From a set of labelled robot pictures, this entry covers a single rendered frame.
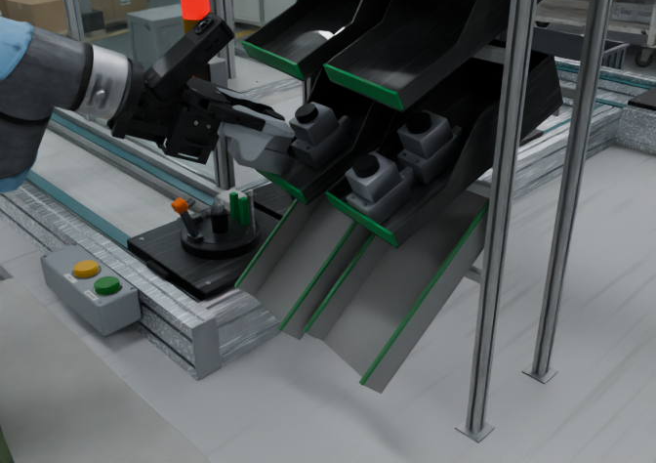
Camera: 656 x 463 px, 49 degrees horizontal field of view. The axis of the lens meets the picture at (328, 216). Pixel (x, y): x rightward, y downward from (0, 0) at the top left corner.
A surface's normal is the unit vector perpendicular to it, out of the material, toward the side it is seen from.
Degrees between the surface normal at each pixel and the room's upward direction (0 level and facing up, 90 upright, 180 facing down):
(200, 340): 90
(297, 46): 25
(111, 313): 90
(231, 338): 90
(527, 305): 0
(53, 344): 0
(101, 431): 0
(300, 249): 45
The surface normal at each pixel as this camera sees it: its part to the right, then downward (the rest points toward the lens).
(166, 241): -0.01, -0.88
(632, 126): -0.72, 0.33
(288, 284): -0.59, -0.44
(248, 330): 0.69, 0.33
